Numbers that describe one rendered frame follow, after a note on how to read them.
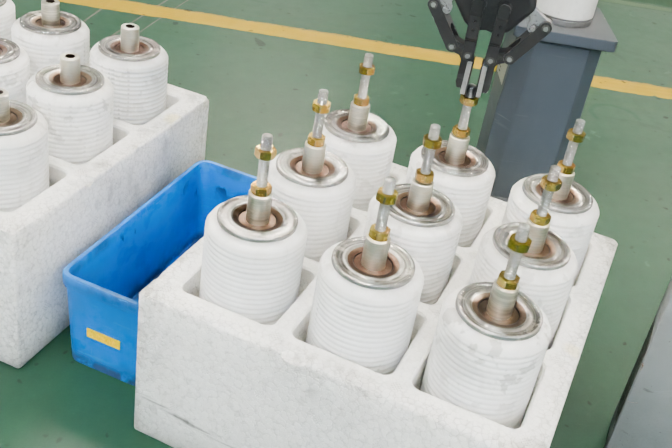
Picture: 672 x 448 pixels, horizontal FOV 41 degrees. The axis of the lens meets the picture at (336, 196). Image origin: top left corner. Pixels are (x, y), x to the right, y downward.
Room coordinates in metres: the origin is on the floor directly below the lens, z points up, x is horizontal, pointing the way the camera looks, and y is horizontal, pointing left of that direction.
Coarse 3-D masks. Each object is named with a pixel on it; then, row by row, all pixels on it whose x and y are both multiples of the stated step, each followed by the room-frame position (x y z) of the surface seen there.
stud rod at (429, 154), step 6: (432, 126) 0.77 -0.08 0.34; (438, 126) 0.78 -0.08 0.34; (432, 132) 0.77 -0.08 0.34; (438, 132) 0.77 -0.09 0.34; (432, 138) 0.77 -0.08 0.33; (426, 150) 0.77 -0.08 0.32; (432, 150) 0.77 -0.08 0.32; (426, 156) 0.77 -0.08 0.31; (432, 156) 0.77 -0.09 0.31; (426, 162) 0.77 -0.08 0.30; (432, 162) 0.78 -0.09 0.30; (426, 168) 0.77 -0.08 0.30; (426, 174) 0.77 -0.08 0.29
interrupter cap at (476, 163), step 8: (424, 152) 0.89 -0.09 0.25; (440, 152) 0.90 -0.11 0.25; (472, 152) 0.91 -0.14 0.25; (480, 152) 0.91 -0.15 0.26; (440, 160) 0.88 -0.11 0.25; (472, 160) 0.89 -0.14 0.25; (480, 160) 0.89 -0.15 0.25; (440, 168) 0.86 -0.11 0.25; (448, 168) 0.86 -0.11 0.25; (456, 168) 0.86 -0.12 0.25; (464, 168) 0.87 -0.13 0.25; (472, 168) 0.87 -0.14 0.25; (480, 168) 0.87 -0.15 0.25; (464, 176) 0.85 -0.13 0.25; (472, 176) 0.86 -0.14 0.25
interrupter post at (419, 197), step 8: (416, 184) 0.77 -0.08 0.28; (424, 184) 0.77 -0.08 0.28; (432, 184) 0.77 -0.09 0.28; (416, 192) 0.77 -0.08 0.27; (424, 192) 0.77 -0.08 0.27; (408, 200) 0.77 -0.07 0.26; (416, 200) 0.77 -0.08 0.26; (424, 200) 0.77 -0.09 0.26; (416, 208) 0.77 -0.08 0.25; (424, 208) 0.77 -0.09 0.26
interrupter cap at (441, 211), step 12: (408, 192) 0.80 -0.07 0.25; (432, 192) 0.80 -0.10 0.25; (396, 204) 0.77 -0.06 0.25; (432, 204) 0.78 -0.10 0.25; (444, 204) 0.78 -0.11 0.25; (396, 216) 0.75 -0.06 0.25; (408, 216) 0.75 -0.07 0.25; (420, 216) 0.75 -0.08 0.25; (432, 216) 0.76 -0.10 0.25; (444, 216) 0.76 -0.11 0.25
